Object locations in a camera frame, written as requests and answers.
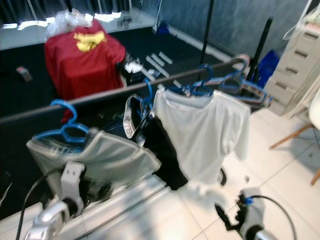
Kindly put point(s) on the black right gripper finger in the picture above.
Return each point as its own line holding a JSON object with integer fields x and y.
{"x": 223, "y": 213}

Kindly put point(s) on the grey shirt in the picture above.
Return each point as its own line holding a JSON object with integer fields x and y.
{"x": 115, "y": 157}

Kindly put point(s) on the blue plastic hanger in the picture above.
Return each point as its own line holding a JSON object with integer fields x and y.
{"x": 255, "y": 90}
{"x": 200, "y": 90}
{"x": 69, "y": 131}
{"x": 149, "y": 92}

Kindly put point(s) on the black garment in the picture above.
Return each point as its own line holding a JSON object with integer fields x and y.
{"x": 162, "y": 150}

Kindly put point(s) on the white patterned garment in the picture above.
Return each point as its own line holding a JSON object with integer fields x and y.
{"x": 131, "y": 117}

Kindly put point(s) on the white t-shirt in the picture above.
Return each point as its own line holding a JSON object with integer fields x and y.
{"x": 205, "y": 130}

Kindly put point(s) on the black carpet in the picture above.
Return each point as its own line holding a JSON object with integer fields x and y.
{"x": 20, "y": 100}

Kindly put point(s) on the red cloth with yellow print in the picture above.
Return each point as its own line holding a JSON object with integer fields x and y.
{"x": 85, "y": 70}

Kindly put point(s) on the white crumpled item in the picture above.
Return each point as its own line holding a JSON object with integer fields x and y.
{"x": 132, "y": 66}

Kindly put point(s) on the white chair wooden legs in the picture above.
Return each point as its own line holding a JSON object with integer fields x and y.
{"x": 316, "y": 112}

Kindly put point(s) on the small dark device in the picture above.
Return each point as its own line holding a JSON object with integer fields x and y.
{"x": 24, "y": 74}

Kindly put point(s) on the white flat strip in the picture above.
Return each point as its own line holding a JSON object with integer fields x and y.
{"x": 158, "y": 58}
{"x": 165, "y": 57}
{"x": 156, "y": 65}

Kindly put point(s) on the blue bag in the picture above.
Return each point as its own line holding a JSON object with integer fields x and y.
{"x": 271, "y": 61}

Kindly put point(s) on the beige drawer cabinet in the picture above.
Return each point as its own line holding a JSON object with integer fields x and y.
{"x": 297, "y": 65}

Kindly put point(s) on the thick black pole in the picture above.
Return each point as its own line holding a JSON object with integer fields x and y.
{"x": 261, "y": 47}

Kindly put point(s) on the clear plastic bag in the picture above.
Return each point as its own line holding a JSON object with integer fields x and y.
{"x": 67, "y": 22}

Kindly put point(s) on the thin black pole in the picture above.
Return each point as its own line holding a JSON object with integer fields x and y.
{"x": 207, "y": 30}

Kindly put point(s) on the dark curtain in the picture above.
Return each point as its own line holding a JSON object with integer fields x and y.
{"x": 40, "y": 7}

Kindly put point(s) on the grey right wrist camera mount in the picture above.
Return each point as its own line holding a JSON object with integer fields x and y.
{"x": 252, "y": 215}

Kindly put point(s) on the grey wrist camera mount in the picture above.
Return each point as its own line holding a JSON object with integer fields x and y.
{"x": 252, "y": 215}
{"x": 72, "y": 180}

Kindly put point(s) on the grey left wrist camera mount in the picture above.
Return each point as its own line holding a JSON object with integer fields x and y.
{"x": 72, "y": 180}

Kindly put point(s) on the dark metal clothes rail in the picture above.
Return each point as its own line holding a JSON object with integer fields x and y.
{"x": 110, "y": 93}

